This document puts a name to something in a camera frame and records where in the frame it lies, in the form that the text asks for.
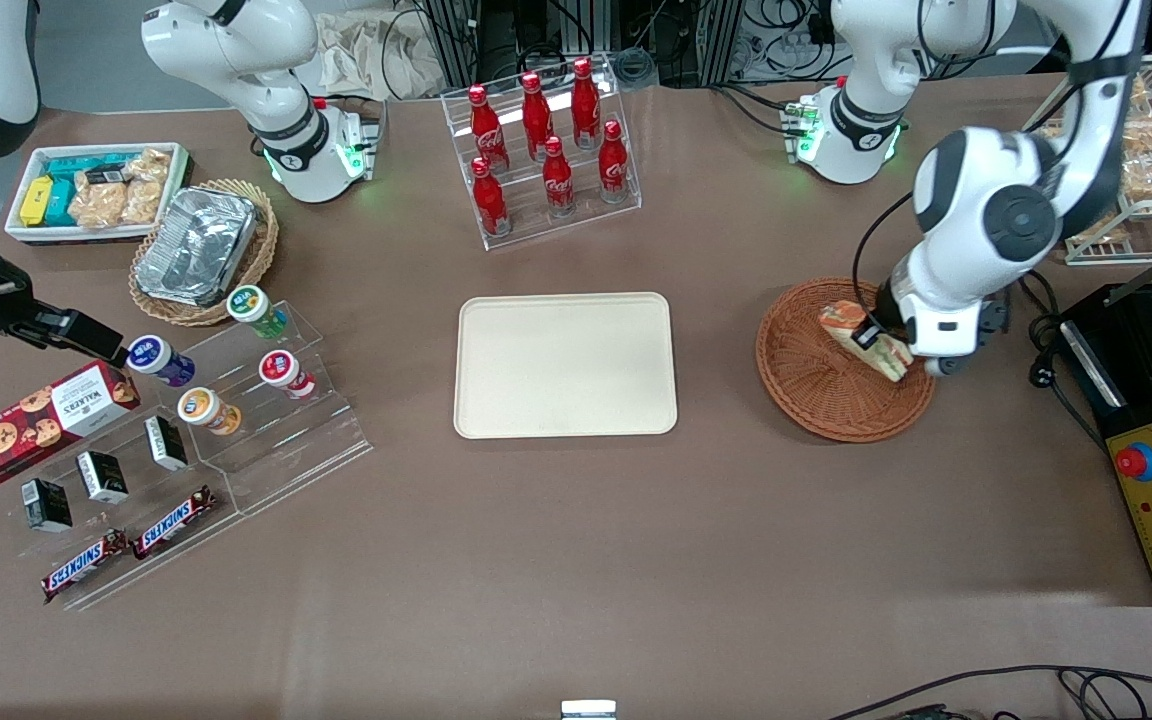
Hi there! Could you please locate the triangular sandwich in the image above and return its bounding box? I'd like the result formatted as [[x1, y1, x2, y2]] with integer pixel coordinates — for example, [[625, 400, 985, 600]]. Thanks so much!
[[817, 299, 916, 384]]

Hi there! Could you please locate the clear bag of crackers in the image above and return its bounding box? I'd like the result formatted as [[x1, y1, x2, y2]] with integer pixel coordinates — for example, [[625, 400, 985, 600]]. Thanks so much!
[[120, 148, 173, 227], [69, 170, 129, 230]]

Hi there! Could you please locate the red white-capped gum bottle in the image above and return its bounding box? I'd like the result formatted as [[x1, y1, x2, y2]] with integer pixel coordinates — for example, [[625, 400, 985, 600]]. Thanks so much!
[[257, 349, 318, 402]]

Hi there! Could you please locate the purple white-capped gum bottle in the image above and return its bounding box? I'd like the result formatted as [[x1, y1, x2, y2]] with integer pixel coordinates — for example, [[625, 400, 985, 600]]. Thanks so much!
[[125, 334, 198, 390]]

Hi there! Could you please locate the clear acrylic bottle rack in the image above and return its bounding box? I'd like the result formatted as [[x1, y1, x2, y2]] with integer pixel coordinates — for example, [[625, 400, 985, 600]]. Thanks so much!
[[440, 54, 643, 252]]

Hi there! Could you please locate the Snickers chocolate bar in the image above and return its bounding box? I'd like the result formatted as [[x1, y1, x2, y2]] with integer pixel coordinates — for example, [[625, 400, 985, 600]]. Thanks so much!
[[40, 529, 128, 605], [132, 486, 218, 560]]

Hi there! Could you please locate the clear acrylic stepped shelf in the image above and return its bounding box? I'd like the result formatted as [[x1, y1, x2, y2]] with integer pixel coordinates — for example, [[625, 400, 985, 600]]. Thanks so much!
[[10, 299, 375, 612]]

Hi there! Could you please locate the white rectangular bin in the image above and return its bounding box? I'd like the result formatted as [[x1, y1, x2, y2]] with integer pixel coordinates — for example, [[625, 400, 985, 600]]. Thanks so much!
[[3, 141, 193, 247]]

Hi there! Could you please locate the teal snack box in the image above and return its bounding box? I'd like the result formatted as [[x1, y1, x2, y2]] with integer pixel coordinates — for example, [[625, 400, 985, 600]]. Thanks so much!
[[40, 180, 78, 227], [44, 154, 133, 187]]

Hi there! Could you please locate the beige crumpled bag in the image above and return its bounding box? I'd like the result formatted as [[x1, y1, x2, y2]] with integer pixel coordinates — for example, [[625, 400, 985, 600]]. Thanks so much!
[[316, 9, 448, 102]]

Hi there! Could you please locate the black appliance with yellow panel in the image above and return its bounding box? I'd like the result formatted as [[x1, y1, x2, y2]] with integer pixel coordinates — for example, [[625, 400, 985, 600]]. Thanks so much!
[[1060, 282, 1152, 607]]

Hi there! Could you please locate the light wicker basket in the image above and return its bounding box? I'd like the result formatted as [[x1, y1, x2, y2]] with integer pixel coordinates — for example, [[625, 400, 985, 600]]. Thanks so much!
[[128, 179, 280, 329]]

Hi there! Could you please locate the green white-capped gum bottle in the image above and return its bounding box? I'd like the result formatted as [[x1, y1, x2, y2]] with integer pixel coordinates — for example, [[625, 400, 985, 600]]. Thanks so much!
[[225, 284, 290, 340]]

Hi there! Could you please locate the beige rectangular tray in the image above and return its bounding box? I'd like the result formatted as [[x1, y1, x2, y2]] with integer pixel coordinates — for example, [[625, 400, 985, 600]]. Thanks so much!
[[452, 291, 680, 441]]

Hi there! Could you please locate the small black carton box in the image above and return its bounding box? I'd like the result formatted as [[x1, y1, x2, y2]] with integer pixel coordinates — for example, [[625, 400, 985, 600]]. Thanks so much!
[[143, 414, 190, 472], [75, 449, 130, 505], [20, 477, 74, 533]]

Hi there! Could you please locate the black cable with plug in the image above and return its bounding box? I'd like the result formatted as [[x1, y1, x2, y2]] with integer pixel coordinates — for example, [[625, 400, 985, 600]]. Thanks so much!
[[1020, 267, 1113, 442]]

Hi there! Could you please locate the red emergency stop button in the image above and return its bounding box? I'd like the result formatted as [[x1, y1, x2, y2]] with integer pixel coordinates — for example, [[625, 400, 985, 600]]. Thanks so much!
[[1114, 439, 1152, 484]]

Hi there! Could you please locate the orange white-capped gum bottle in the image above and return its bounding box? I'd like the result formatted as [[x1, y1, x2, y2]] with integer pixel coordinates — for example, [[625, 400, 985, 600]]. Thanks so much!
[[176, 386, 243, 438]]

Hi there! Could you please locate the yellow snack box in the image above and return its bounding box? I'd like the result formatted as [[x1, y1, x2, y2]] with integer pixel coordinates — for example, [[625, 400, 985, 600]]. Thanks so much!
[[18, 175, 56, 228]]

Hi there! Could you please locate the red Walkers shortbread box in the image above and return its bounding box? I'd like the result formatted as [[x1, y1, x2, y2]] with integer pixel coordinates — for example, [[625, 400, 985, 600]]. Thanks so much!
[[0, 359, 141, 492]]

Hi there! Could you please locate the red Coca-Cola bottle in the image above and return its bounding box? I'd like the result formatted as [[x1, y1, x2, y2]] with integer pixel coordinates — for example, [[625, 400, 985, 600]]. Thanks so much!
[[597, 119, 632, 205], [571, 56, 603, 150], [469, 156, 512, 239], [467, 83, 510, 172], [542, 135, 578, 217], [520, 71, 555, 162]]

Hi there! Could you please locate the brown wicker basket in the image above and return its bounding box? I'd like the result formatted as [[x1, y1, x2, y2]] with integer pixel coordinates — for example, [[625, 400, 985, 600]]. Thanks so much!
[[755, 277, 938, 444]]

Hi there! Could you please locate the aluminium foil container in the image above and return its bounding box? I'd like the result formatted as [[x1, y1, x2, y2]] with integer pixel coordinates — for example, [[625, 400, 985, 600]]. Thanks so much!
[[135, 186, 260, 307]]

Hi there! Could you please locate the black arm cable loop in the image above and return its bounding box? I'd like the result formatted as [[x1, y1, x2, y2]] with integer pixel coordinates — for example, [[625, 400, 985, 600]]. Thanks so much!
[[850, 189, 938, 303]]

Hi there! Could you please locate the long black cable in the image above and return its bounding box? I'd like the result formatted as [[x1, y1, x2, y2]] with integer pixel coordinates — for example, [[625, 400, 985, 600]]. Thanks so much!
[[824, 664, 1152, 720]]

